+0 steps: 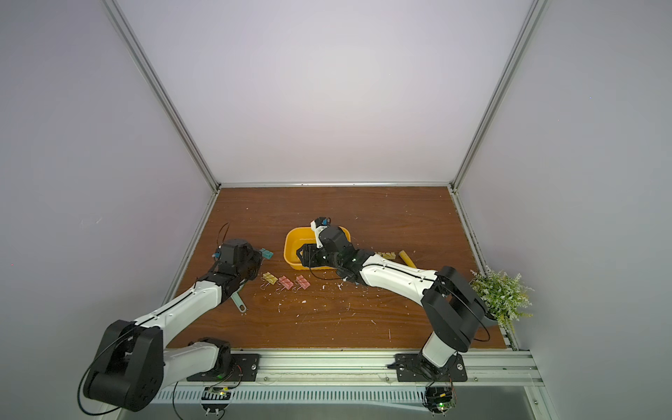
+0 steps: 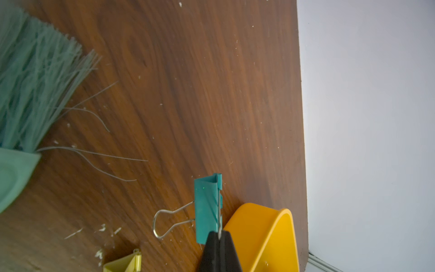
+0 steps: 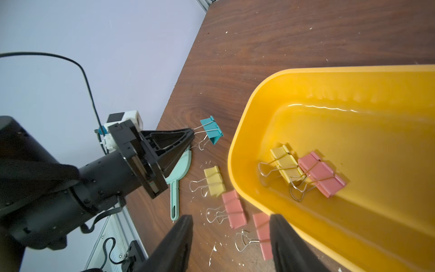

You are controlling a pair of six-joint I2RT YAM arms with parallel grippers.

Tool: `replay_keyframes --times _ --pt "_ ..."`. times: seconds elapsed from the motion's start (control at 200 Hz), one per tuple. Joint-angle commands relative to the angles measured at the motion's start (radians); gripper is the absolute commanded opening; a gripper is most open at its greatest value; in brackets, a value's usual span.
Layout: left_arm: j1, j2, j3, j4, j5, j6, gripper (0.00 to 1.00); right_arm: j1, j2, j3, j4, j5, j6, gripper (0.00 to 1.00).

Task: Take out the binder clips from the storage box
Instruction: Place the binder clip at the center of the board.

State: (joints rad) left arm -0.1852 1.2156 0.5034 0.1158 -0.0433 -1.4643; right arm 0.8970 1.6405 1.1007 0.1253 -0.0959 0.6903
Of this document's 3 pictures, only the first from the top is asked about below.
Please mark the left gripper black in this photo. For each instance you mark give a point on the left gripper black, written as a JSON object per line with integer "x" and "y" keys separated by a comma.
{"x": 256, "y": 255}

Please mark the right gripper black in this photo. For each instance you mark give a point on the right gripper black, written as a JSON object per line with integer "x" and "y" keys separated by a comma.
{"x": 308, "y": 254}

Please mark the teal binder clip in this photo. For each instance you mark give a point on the teal binder clip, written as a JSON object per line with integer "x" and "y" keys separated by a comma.
{"x": 266, "y": 254}

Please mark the yellow plastic storage box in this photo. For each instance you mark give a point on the yellow plastic storage box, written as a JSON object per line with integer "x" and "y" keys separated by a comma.
{"x": 302, "y": 254}

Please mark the pink binder clip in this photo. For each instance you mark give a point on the pink binder clip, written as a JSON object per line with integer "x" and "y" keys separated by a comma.
{"x": 301, "y": 283}
{"x": 284, "y": 284}

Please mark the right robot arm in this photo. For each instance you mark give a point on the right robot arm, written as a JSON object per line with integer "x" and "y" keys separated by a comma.
{"x": 454, "y": 309}

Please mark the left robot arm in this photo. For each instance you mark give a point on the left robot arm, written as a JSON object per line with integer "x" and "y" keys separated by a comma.
{"x": 133, "y": 361}

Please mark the left controller board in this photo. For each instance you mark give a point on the left controller board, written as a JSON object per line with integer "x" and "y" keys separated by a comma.
{"x": 215, "y": 400}

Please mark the controller board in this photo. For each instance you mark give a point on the controller board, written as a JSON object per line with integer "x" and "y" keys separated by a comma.
{"x": 439, "y": 400}
{"x": 215, "y": 400}

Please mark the small potted green plant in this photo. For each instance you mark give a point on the small potted green plant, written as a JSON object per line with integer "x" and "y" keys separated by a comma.
{"x": 505, "y": 296}

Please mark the right controller board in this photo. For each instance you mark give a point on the right controller board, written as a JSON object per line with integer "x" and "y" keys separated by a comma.
{"x": 439, "y": 400}

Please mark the yellow handled garden fork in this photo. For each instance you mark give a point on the yellow handled garden fork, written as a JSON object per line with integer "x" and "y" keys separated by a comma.
{"x": 407, "y": 259}

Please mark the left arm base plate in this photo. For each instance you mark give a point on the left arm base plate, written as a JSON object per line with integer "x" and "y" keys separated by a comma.
{"x": 241, "y": 368}

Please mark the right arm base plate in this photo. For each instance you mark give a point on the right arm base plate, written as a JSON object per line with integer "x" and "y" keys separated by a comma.
{"x": 416, "y": 368}

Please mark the aluminium front rail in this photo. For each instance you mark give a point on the aluminium front rail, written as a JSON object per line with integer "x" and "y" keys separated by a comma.
{"x": 369, "y": 367}

